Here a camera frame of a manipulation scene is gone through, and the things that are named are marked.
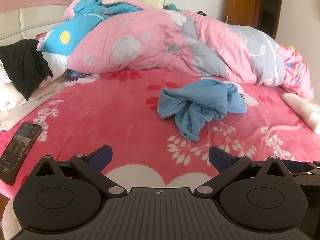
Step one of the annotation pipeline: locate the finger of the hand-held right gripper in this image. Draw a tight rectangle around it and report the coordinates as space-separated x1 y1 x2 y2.
282 159 320 173

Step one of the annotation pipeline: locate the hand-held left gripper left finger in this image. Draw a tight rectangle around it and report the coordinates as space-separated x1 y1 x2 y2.
35 144 127 198

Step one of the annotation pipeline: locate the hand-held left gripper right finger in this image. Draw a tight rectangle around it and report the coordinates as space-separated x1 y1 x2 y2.
194 145 286 198

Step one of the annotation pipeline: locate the blue printed t-shirt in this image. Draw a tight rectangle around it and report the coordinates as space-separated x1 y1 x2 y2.
157 79 248 142

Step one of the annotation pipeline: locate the red floral blanket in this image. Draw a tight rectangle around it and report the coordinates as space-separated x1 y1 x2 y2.
0 69 320 198

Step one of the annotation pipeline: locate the cream folded towel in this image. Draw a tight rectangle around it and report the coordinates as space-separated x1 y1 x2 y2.
282 92 320 134

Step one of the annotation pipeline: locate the black smartphone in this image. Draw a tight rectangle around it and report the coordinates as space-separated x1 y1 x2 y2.
0 122 42 186

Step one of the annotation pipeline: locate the beige cloth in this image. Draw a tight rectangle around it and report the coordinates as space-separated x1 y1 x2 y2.
0 80 65 131

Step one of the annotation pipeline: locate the white pillow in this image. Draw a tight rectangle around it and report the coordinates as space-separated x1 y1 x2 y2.
46 52 70 78

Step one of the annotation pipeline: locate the black garment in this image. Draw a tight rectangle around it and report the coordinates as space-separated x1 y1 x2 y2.
0 39 53 100

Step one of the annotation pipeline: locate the pink floral quilt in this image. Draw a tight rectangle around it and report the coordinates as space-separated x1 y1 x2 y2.
64 0 315 100

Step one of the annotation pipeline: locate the blue printed bedding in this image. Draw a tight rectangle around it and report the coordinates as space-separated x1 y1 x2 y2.
40 0 143 55

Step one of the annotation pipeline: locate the brown wooden door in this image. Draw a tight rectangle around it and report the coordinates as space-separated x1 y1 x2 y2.
224 0 283 40

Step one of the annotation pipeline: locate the pink and cream headboard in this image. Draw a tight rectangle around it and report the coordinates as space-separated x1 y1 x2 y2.
0 0 72 47

